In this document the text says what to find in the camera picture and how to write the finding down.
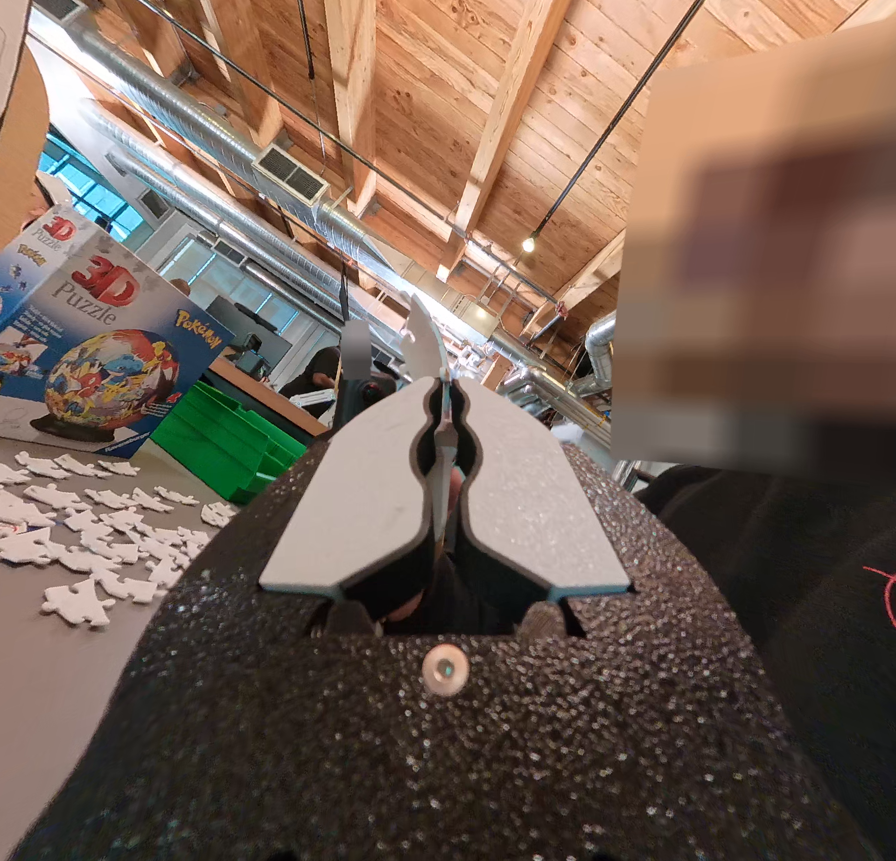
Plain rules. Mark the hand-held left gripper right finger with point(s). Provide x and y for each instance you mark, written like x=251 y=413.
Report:
x=539 y=511

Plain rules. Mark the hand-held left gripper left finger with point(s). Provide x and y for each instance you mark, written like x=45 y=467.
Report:
x=350 y=497

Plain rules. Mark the curved jigsaw puzzle piece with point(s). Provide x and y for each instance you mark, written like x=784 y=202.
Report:
x=423 y=343

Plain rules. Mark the blue puzzle ball box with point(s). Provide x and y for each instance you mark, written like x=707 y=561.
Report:
x=105 y=329

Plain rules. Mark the pile of white puzzle pieces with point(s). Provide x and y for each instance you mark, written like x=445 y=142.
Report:
x=70 y=598

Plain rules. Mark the wooden counter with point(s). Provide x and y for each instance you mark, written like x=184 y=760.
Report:
x=259 y=395

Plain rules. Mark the black monitor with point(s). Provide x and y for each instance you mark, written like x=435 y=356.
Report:
x=245 y=322

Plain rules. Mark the stacked green plastic bins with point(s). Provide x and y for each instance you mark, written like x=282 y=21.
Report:
x=210 y=441

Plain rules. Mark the ceiling spotlight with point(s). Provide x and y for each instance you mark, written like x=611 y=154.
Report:
x=529 y=244

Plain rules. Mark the white ceiling vent grille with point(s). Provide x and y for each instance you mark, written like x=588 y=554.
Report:
x=290 y=173

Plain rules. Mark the cardboard box with white label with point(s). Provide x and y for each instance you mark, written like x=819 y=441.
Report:
x=21 y=160

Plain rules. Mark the long silver pipe duct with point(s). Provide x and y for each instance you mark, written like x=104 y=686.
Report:
x=553 y=392

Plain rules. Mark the silver elbow duct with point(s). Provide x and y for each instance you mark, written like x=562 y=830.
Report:
x=598 y=346

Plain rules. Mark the large silver air duct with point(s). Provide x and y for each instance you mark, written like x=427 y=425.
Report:
x=175 y=115

